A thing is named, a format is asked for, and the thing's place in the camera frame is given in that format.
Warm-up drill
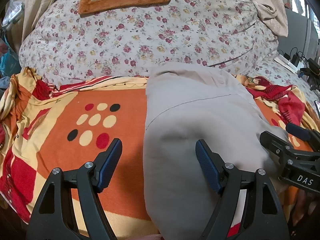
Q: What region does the window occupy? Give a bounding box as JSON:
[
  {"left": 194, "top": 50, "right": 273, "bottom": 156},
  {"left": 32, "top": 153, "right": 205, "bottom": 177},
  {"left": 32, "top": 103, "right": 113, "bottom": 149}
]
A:
[{"left": 291, "top": 0, "right": 309, "bottom": 18}]

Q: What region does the floral white quilt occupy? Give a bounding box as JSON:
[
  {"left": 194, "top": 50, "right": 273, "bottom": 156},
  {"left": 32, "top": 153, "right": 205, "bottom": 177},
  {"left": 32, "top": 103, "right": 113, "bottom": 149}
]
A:
[{"left": 19, "top": 0, "right": 319, "bottom": 103}]

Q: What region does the beige curtain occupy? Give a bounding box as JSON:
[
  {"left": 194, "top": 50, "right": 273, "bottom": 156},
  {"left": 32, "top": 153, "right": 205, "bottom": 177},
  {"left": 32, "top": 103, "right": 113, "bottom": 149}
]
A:
[{"left": 251, "top": 0, "right": 289, "bottom": 37}]

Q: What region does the beige jacket with striped cuffs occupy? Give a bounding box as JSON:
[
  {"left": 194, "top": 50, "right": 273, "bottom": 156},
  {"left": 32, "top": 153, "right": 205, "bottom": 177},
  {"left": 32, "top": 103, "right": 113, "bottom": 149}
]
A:
[{"left": 143, "top": 62, "right": 288, "bottom": 239}]

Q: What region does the orange red patterned blanket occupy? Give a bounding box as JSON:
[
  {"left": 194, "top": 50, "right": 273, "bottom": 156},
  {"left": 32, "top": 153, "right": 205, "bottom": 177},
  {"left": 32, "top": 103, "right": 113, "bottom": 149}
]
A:
[{"left": 1, "top": 67, "right": 319, "bottom": 239}]

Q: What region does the cluttered desk with equipment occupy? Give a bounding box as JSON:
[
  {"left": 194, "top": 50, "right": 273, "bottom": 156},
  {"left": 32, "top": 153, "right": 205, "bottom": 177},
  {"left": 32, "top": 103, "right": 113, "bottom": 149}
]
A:
[{"left": 273, "top": 47, "right": 319, "bottom": 91}]

